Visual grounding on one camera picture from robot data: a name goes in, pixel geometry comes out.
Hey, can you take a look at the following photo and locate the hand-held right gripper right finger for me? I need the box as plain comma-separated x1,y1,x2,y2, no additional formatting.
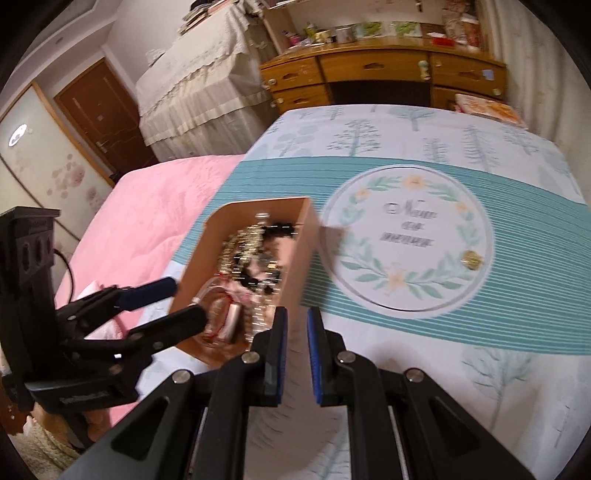
306,307,536,480

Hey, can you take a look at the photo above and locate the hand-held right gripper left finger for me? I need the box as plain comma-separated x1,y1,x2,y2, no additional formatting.
60,305,289,480

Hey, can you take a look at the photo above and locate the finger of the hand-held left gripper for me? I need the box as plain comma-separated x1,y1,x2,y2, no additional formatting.
74,305,208,366
55,276,179,341

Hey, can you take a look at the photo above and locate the red string bracelet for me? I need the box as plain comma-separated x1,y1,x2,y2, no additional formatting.
203,272,232,342

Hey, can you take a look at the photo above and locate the white pearl bracelet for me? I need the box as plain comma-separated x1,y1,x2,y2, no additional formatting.
245,300,278,342

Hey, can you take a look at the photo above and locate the gold chain necklace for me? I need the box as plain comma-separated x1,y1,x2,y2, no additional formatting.
219,226,266,278

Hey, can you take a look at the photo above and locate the peach cardboard box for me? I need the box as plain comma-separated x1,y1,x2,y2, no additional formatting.
170,196,324,367

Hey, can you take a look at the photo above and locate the black bead bracelet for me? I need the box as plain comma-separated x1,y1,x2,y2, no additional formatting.
231,222,298,287

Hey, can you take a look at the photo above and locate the person's left forearm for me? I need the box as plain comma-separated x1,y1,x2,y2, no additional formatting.
9,415,84,480

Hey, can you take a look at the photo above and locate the pink blanket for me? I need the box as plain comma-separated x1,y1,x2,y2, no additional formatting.
55,154,245,430

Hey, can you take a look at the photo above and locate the tree print bed sheet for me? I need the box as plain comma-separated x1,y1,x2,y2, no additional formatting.
139,104,591,480

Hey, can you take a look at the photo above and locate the floral wardrobe door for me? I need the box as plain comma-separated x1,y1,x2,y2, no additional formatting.
0,83,116,241

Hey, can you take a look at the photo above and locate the brown wooden door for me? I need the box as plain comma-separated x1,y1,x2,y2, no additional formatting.
53,58,160,178

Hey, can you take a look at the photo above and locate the cream lace piano cover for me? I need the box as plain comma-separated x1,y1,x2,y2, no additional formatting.
136,7,278,162

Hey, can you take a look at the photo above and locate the stack of books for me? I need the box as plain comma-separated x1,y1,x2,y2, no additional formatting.
178,0,232,33

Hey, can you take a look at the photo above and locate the wooden desk hutch shelf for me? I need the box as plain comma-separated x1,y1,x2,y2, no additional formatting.
263,0,485,54

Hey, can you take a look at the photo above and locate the wooden desk with drawers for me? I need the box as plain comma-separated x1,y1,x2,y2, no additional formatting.
259,44,509,116

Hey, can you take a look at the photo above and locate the orange book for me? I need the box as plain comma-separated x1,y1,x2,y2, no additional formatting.
455,93,529,129

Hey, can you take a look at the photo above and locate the patterned gift box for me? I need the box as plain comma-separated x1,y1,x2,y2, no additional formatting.
443,14,483,49

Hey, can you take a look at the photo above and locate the cream curtain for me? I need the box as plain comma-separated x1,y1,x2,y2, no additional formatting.
480,0,591,204

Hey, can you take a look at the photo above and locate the black cable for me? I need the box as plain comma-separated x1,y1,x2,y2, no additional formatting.
53,249,75,308

